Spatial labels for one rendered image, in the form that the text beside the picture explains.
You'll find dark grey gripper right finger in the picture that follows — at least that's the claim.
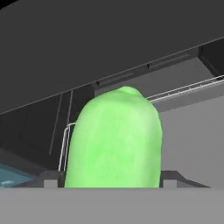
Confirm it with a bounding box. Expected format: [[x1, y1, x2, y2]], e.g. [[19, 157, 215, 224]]
[[158, 170, 211, 189]]

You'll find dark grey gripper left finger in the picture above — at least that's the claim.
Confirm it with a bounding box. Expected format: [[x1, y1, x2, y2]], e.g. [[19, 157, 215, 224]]
[[13, 170, 67, 189]]

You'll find green corn cob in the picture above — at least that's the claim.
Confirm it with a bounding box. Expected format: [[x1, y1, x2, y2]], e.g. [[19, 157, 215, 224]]
[[63, 85, 164, 189]]

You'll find oven door with glass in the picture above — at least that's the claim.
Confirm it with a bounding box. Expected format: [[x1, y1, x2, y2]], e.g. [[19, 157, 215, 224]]
[[0, 163, 38, 189]]

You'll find silver wire oven rack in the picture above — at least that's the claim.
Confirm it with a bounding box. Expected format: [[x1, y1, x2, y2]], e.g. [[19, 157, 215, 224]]
[[58, 74, 224, 172]]

